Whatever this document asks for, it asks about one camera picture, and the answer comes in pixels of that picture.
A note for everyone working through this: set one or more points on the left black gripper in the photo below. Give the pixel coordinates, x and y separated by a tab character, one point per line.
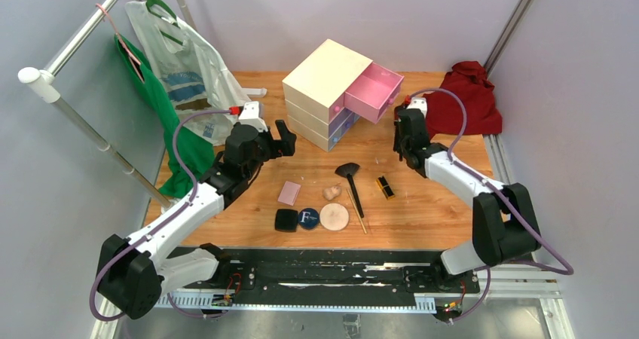
288	138

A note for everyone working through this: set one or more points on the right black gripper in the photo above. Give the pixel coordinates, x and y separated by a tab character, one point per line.
397	128

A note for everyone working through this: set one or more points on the white mini drawer cabinet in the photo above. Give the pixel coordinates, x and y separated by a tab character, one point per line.
314	93

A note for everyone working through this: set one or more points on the black fan makeup brush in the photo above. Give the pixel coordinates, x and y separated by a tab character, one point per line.
348	171

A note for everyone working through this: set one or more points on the thin gold brush handle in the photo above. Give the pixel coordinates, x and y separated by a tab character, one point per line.
360	218

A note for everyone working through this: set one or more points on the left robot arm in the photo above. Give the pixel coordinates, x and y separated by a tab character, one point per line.
136	271

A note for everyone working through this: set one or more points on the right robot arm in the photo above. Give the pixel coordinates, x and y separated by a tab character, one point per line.
504	224

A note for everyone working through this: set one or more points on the beige makeup sponge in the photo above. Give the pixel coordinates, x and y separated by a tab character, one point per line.
332	192

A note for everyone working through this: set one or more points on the red cloth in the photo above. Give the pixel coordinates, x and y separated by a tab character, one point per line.
469	81

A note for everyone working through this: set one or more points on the pink square pad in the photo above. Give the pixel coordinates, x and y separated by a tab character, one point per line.
289	193

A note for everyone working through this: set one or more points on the black gold lipstick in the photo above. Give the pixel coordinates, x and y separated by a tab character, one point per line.
385	187

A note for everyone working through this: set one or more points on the black square compact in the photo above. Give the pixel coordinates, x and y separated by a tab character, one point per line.
286	220

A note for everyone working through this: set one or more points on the round navy compact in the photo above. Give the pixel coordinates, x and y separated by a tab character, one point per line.
308	219

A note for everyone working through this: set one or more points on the round beige powder puff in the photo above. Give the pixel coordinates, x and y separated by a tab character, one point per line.
334	217

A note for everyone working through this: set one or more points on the white plastic bag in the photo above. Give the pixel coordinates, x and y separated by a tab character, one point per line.
195	82

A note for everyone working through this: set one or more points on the green clothes hanger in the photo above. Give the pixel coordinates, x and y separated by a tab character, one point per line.
160	10

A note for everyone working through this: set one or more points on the pink clothes hanger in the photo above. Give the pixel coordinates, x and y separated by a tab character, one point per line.
134	61

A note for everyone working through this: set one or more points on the metal clothes rack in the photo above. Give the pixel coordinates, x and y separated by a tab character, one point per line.
84	71

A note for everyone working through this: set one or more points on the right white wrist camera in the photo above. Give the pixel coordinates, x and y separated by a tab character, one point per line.
419	103

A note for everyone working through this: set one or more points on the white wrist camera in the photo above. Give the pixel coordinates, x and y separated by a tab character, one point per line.
419	103
253	115

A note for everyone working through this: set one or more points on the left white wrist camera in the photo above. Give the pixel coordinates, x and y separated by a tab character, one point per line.
253	115

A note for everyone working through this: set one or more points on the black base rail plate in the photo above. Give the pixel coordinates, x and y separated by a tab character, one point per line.
339	278

